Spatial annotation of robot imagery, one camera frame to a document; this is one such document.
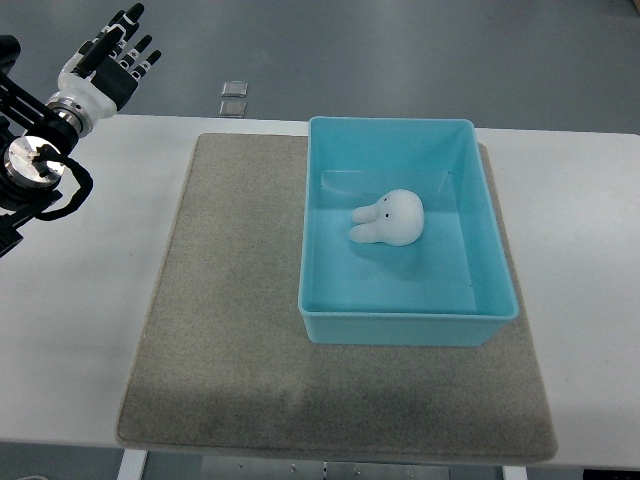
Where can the metal table crossbar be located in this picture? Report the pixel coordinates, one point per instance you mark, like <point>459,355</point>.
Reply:
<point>254,468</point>

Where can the blue plastic box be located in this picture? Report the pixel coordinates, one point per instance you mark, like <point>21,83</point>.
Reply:
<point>452,286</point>

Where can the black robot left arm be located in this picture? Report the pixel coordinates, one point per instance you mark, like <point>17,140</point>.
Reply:
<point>38,178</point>

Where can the white table leg right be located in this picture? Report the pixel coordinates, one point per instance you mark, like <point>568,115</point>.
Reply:
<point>514,473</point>

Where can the upper floor socket plate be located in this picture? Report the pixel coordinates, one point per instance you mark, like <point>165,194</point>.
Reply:
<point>234,89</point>

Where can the black white robot left hand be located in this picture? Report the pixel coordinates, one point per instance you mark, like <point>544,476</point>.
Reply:
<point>101,77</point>

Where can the white tooth-shaped plush toy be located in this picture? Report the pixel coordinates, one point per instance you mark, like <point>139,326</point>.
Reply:
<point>396,219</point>

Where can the grey felt mat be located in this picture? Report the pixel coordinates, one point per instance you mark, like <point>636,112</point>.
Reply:
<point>224,364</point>

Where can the lower floor socket plate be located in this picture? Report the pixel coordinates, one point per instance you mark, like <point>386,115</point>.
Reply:
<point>232,109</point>

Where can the white table leg left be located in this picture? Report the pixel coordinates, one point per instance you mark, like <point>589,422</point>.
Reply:
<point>132,465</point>

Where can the floor socket plate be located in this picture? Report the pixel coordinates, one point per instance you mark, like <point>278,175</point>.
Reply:
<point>232,109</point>
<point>234,89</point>

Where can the white table leg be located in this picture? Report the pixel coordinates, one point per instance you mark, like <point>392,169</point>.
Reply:
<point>514,473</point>
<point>132,465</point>

